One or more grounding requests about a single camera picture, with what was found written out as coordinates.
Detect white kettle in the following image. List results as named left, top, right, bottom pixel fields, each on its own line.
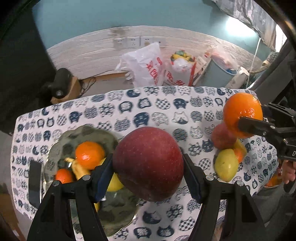
left=225, top=67, right=250, bottom=89

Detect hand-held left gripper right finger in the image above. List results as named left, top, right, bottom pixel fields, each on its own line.
left=181, top=154, right=266, bottom=241

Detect yellow banana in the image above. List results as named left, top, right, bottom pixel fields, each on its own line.
left=63, top=157, right=92, bottom=181
left=232, top=138, right=248, bottom=156

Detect person's grey trousers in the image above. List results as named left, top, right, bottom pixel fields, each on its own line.
left=253, top=183, right=296, bottom=227

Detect blue-grey bin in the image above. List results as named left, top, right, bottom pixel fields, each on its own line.
left=201, top=58, right=238, bottom=88

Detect red and white bag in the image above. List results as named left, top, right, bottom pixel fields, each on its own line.
left=163, top=50, right=197, bottom=87

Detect white cord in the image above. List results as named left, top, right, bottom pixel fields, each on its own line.
left=246, top=38, right=262, bottom=88

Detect white plastic bag red print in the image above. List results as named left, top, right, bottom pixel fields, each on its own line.
left=116, top=42, right=167, bottom=88

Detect black hanging cloth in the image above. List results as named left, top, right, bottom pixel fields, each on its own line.
left=0, top=14, right=56, bottom=135

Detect pink plastic bag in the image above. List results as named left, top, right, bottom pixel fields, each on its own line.
left=209, top=46, right=238, bottom=70

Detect red apple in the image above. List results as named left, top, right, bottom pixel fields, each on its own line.
left=112, top=126, right=185, bottom=202
left=210, top=123, right=237, bottom=150

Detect large orange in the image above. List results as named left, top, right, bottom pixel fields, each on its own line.
left=223, top=92, right=264, bottom=139
left=75, top=141, right=106, bottom=170

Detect cat print tablecloth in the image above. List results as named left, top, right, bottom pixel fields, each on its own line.
left=10, top=86, right=279, bottom=241

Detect green glass bowl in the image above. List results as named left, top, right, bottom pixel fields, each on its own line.
left=43, top=125, right=141, bottom=237

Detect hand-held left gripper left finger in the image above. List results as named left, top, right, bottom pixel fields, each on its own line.
left=27, top=154, right=115, bottom=241

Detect black smartphone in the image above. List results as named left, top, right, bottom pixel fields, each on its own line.
left=28, top=160, right=43, bottom=209

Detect dark grey frame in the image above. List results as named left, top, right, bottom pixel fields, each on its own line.
left=251, top=35, right=296, bottom=109

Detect person's right hand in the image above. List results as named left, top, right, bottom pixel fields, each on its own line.
left=279, top=160, right=296, bottom=186

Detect white and red carton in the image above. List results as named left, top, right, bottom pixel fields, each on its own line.
left=193, top=52, right=212, bottom=84

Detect black cable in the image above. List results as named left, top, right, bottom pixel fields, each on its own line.
left=79, top=70, right=130, bottom=98

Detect grey curtain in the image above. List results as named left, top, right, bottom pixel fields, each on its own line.
left=213, top=0, right=287, bottom=51

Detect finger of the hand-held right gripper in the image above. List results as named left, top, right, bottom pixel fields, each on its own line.
left=237, top=117, right=278, bottom=138
left=261, top=103, right=292, bottom=116

